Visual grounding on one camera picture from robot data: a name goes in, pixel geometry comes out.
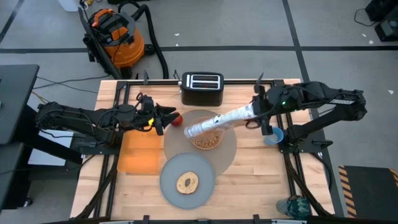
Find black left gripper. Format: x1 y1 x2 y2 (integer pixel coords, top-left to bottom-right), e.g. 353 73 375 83
136 104 180 136

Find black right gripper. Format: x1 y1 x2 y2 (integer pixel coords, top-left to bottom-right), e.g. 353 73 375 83
246 81 276 136

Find red apple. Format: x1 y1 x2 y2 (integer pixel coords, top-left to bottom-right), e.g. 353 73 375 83
170 112 184 128

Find blue cup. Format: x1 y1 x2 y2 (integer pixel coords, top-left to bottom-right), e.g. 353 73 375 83
264 126 285 146

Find cereal box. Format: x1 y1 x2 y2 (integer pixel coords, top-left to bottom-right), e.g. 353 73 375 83
183 104 259 139

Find pink bowl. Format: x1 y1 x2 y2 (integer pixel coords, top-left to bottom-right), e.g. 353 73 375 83
189 116 225 151

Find grey-blue round plate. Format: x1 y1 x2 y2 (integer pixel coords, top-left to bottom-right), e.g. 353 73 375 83
159 152 216 210

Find toasted bagel half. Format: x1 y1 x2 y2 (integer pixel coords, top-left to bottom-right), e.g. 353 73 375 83
176 171 200 195

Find grey round placemat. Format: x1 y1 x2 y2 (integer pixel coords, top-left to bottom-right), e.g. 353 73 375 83
164 109 238 177

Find black two-slot toaster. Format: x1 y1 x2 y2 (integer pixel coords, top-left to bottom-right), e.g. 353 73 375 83
180 72 224 107

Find orange cutting board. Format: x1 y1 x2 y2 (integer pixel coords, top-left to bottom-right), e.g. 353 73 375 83
117 129 164 174

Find orange shop vacuum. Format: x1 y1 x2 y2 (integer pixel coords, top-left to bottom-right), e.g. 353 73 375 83
82 8 155 79

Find teal patterned tumbler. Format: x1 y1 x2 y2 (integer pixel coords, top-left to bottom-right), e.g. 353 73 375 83
275 195 312 220

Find hazard-striped black mat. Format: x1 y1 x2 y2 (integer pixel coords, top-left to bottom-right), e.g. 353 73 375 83
338 165 398 218

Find white container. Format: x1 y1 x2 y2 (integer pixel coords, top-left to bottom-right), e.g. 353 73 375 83
58 0 80 12

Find black desk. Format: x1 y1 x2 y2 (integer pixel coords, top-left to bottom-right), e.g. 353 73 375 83
0 64 40 146
0 142 34 212

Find black equipment case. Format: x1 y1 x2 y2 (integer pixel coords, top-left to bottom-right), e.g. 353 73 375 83
365 0 398 43

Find black aluminium table frame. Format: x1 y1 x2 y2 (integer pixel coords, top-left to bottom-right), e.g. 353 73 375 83
74 79 335 224

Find black vacuum hose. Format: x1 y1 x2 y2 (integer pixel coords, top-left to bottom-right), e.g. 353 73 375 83
118 1 170 80

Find black floor cable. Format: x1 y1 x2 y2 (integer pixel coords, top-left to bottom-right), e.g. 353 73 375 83
32 73 110 95

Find yellow floor cable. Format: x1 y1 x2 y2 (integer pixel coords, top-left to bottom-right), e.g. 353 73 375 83
30 91 50 104

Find thin black equipment cable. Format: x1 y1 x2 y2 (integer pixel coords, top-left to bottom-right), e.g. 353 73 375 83
353 7 374 27

